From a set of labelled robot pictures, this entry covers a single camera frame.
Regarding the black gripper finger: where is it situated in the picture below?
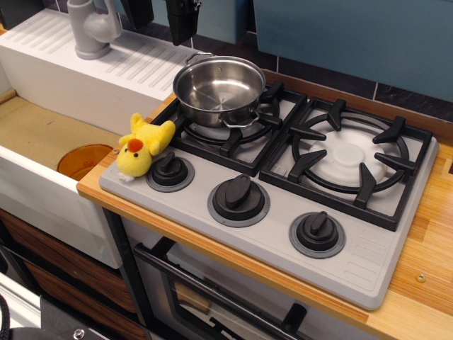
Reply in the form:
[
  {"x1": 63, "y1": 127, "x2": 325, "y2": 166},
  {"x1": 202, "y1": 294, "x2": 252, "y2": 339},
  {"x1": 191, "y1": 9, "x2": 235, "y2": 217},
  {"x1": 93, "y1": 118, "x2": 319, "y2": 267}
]
[
  {"x1": 122, "y1": 0, "x2": 154, "y2": 30},
  {"x1": 166, "y1": 0, "x2": 202, "y2": 46}
]

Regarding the yellow stuffed duck toy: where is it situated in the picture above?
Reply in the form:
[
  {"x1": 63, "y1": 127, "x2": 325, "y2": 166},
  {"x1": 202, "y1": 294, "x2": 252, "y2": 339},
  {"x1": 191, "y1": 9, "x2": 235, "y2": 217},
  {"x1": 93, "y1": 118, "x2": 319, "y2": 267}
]
[{"x1": 116, "y1": 113, "x2": 176, "y2": 182}]

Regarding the grey toy faucet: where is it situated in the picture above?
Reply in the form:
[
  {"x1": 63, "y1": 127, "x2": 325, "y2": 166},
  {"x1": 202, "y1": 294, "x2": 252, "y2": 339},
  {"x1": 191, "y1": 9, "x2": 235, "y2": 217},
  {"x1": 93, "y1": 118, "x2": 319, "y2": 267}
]
[{"x1": 67, "y1": 1, "x2": 122, "y2": 60}]

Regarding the stainless steel pot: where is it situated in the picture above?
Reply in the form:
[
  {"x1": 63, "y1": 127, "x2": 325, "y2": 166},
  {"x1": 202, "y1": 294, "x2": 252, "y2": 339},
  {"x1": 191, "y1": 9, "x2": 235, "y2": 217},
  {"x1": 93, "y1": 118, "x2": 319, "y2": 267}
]
[{"x1": 173, "y1": 52, "x2": 266, "y2": 128}]

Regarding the white toy sink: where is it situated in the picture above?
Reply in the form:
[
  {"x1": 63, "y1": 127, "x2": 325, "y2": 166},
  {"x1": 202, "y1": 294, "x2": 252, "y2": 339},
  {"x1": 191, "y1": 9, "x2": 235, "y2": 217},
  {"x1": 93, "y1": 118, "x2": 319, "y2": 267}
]
[{"x1": 1, "y1": 9, "x2": 192, "y2": 268}]

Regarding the black left burner grate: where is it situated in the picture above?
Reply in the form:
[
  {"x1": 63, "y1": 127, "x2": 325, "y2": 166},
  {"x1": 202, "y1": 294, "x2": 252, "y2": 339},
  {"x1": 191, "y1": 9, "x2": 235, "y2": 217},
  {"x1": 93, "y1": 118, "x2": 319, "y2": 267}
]
[{"x1": 152, "y1": 81, "x2": 308, "y2": 176}]

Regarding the black burner grate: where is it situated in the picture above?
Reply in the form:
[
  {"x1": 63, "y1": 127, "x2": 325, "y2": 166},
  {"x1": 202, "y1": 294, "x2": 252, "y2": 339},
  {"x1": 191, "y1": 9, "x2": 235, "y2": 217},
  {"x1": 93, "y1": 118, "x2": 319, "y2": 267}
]
[
  {"x1": 152, "y1": 81, "x2": 308, "y2": 176},
  {"x1": 259, "y1": 98, "x2": 438, "y2": 231}
]

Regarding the black left stove knob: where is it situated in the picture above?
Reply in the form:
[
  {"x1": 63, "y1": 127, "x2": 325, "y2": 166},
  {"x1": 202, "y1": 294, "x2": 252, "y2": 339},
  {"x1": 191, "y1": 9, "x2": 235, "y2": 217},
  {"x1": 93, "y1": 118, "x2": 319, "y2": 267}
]
[{"x1": 146, "y1": 152, "x2": 195, "y2": 193}]

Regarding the black stove knob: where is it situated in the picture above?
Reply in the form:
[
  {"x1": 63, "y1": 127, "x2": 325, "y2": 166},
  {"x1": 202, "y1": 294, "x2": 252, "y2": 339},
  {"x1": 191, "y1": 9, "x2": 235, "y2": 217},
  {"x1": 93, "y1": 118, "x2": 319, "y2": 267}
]
[
  {"x1": 289, "y1": 211, "x2": 346, "y2": 259},
  {"x1": 146, "y1": 152, "x2": 195, "y2": 193},
  {"x1": 207, "y1": 174, "x2": 270, "y2": 228}
]

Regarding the orange plastic drain disc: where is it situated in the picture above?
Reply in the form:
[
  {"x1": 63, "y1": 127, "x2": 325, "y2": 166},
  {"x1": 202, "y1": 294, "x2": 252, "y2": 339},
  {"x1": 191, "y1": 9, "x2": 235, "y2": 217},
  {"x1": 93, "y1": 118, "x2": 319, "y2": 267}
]
[{"x1": 57, "y1": 144, "x2": 113, "y2": 181}]

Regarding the black middle stove knob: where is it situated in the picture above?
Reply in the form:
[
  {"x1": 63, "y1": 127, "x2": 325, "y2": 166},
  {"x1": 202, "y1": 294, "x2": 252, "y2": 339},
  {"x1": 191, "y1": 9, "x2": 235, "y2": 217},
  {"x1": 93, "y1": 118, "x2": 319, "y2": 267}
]
[{"x1": 207, "y1": 174, "x2": 270, "y2": 228}]

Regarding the white right burner cap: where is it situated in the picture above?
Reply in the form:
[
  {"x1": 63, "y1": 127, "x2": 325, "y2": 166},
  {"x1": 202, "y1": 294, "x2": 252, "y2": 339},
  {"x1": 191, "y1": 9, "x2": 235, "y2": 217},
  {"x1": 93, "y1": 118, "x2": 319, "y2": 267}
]
[{"x1": 309, "y1": 128, "x2": 387, "y2": 187}]

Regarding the grey toy stove top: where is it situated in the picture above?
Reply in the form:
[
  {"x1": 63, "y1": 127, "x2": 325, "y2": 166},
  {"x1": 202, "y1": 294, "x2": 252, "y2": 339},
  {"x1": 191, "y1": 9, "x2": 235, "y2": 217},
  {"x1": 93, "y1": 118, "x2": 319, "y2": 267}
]
[{"x1": 99, "y1": 82, "x2": 439, "y2": 310}]

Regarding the black right burner grate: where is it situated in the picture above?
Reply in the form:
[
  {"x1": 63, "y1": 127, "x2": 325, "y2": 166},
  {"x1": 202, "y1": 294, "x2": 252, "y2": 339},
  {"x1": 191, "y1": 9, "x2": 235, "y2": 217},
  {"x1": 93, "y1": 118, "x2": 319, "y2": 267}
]
[{"x1": 259, "y1": 98, "x2": 438, "y2": 231}]

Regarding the black right stove knob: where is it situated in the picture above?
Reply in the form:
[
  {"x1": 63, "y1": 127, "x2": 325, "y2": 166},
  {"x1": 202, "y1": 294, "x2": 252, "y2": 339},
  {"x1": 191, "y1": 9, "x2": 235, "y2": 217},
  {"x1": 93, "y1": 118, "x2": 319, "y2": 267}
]
[{"x1": 289, "y1": 211, "x2": 346, "y2": 259}]

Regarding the wooden drawer cabinet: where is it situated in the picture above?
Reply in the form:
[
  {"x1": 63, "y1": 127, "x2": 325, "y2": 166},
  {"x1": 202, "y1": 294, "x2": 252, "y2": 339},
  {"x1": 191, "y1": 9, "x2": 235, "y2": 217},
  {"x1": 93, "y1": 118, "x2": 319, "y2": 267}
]
[{"x1": 1, "y1": 210, "x2": 149, "y2": 339}]

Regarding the toy oven door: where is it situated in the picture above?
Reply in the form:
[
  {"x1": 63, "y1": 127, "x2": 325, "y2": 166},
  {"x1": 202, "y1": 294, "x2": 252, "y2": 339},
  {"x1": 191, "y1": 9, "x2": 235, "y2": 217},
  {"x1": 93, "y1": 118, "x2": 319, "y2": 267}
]
[{"x1": 133, "y1": 237, "x2": 372, "y2": 339}]

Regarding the black oven door handle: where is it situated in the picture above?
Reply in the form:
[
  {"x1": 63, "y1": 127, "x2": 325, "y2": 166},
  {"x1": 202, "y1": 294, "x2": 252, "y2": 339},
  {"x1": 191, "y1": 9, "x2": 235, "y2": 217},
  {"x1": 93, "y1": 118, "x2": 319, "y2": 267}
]
[{"x1": 133, "y1": 237, "x2": 306, "y2": 339}]

